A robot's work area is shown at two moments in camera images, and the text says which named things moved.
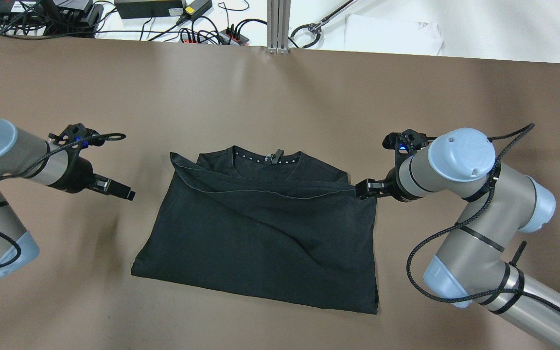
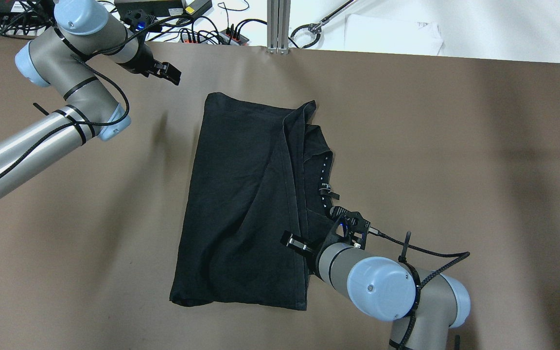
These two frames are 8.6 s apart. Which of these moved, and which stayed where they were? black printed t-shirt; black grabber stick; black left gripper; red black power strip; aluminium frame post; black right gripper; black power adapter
Moved: black left gripper; black printed t-shirt; black right gripper
Stayed: red black power strip; black power adapter; black grabber stick; aluminium frame post
